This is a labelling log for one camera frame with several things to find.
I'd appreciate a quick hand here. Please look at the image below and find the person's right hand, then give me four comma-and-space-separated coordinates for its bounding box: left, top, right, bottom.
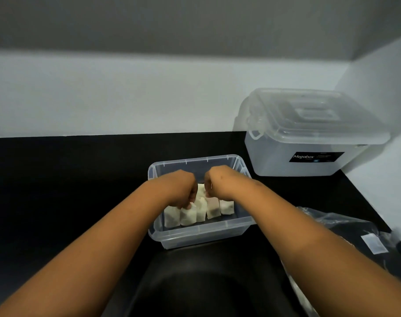
204, 165, 254, 202

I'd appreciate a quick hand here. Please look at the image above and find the person's left hand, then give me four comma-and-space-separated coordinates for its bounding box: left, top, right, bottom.
151, 170, 198, 210

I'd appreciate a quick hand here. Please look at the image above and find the group of white paper pouches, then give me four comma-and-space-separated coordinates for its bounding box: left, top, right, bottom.
164, 184, 235, 228

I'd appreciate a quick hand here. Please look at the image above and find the large translucent storage container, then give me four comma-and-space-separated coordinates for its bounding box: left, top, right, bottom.
244, 132, 370, 177

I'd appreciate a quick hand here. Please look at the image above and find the small clear bin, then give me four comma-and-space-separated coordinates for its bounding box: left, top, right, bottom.
147, 154, 256, 250

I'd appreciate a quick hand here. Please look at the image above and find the translucent lid with handle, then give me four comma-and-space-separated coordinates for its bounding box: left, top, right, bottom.
233, 88, 391, 146

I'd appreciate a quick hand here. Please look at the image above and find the clear plastic bag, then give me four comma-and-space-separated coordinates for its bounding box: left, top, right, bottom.
279, 206, 401, 317

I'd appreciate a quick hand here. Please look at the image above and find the person's left forearm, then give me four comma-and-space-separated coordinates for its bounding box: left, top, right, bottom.
0, 181, 168, 317

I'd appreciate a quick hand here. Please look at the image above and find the person's right forearm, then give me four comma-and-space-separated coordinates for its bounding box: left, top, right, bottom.
237, 180, 401, 317

